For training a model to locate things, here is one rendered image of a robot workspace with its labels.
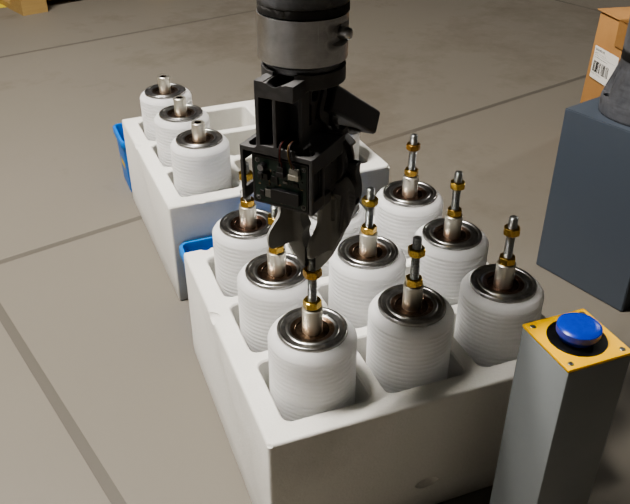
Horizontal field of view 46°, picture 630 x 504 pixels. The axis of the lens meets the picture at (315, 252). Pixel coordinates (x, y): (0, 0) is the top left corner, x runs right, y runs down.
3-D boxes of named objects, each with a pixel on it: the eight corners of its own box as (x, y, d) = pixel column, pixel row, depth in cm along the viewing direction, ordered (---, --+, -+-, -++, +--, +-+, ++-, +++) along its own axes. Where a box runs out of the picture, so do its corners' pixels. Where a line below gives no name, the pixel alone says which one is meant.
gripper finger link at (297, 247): (256, 279, 73) (255, 196, 67) (286, 250, 77) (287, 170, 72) (284, 289, 71) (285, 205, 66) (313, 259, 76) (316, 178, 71)
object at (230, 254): (219, 316, 111) (210, 209, 101) (283, 310, 112) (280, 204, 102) (222, 358, 103) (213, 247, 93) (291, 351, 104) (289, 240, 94)
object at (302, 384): (280, 416, 93) (276, 299, 84) (356, 424, 92) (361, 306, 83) (265, 476, 85) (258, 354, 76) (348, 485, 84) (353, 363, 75)
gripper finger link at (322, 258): (292, 291, 71) (287, 206, 66) (321, 261, 75) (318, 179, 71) (321, 299, 70) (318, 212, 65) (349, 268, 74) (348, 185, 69)
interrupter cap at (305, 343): (283, 307, 83) (283, 302, 83) (351, 313, 82) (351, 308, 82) (270, 351, 77) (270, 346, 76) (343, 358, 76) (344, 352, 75)
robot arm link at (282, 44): (285, -7, 64) (371, 5, 61) (286, 46, 67) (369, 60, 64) (237, 14, 59) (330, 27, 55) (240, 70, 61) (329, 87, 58)
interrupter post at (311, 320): (302, 324, 80) (302, 299, 79) (325, 325, 80) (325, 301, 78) (299, 337, 78) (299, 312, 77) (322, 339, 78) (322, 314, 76)
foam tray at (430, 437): (419, 297, 127) (428, 204, 117) (561, 463, 96) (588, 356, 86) (193, 350, 115) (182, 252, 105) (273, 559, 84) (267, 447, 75)
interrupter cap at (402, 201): (372, 192, 106) (372, 187, 106) (414, 179, 109) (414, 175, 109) (404, 214, 101) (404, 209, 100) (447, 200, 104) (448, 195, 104)
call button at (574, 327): (579, 324, 70) (584, 306, 69) (608, 349, 67) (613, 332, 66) (544, 333, 69) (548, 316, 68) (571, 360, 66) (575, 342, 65)
